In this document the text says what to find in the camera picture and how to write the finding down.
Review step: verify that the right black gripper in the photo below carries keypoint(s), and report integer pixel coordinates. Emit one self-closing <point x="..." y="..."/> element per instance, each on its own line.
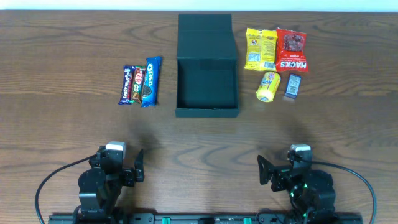
<point x="277" y="177"/>

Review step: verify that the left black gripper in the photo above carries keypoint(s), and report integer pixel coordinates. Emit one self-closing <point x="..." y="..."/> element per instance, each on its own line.
<point x="129" y="175"/>

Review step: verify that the blue Oreo cookie pack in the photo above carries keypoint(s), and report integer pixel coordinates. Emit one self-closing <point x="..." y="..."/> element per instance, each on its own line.
<point x="149" y="94"/>

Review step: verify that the dark green box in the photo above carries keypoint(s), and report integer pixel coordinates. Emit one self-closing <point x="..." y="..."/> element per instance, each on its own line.
<point x="207" y="74"/>

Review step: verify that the red Hacks candy bag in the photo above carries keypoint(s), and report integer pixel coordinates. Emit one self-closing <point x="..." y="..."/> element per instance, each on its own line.
<point x="290" y="51"/>

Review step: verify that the yellow Hacks candy bag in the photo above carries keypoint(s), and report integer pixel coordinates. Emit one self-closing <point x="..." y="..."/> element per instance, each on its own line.
<point x="261" y="49"/>

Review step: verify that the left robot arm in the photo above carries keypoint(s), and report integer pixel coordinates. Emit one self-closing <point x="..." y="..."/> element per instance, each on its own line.
<point x="101" y="186"/>

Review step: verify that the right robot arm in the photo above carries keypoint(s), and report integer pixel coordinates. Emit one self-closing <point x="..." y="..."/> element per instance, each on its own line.
<point x="310" y="191"/>

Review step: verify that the yellow Mentos roll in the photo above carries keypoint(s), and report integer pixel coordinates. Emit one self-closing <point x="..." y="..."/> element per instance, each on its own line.
<point x="268" y="87"/>

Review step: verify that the small dark blue box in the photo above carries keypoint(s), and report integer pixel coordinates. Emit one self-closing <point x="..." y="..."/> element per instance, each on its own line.
<point x="293" y="85"/>

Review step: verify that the red KitKat bar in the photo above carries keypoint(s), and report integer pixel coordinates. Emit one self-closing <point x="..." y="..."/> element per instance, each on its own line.
<point x="137" y="84"/>

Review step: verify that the purple Dairy Milk bar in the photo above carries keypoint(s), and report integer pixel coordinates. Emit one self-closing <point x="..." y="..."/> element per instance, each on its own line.
<point x="127" y="84"/>

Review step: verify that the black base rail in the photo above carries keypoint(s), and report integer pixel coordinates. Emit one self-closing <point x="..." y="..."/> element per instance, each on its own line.
<point x="149" y="218"/>

